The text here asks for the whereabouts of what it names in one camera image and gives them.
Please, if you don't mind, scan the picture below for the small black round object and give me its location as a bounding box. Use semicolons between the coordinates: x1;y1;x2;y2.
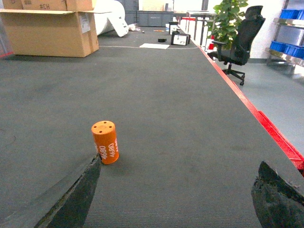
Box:
158;38;167;43

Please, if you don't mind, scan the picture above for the red conveyor side rail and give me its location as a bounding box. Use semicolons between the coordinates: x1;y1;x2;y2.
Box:
190;38;304;171

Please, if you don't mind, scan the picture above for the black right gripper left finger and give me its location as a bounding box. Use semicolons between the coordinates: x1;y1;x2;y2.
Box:
35;155;101;228

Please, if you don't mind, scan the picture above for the large open cardboard box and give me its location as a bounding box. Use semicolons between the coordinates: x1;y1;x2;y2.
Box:
0;9;106;57

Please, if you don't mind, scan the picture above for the white foam roll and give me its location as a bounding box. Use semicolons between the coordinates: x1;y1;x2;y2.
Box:
94;0;129;37

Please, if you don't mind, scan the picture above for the black framed tablet display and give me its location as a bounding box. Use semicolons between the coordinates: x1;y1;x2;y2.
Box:
171;31;190;46

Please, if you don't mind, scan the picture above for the grey plastic crate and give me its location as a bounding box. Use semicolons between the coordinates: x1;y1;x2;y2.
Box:
137;10;173;27

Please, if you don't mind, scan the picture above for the orange cylindrical cap 4680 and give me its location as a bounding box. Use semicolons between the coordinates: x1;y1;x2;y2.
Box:
91;120;119;164

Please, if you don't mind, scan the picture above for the white paper sheet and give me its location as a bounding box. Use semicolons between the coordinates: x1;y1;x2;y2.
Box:
139;43;170;49

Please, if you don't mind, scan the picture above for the cardboard box on top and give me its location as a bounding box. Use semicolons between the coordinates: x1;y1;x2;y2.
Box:
0;0;96;11

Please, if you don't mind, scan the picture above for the green potted plant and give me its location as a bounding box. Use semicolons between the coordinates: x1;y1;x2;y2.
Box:
207;0;248;50

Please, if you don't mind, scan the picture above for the black conveyor belt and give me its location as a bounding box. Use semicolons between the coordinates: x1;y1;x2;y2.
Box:
0;28;304;228

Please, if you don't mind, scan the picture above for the black office chair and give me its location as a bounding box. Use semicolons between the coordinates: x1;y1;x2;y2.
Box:
208;5;266;85

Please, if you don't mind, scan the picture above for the blue bin on shelf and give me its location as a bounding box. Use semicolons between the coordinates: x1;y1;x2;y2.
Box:
270;41;304;59

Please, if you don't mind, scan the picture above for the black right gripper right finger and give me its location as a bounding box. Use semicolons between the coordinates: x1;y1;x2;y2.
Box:
251;161;304;228

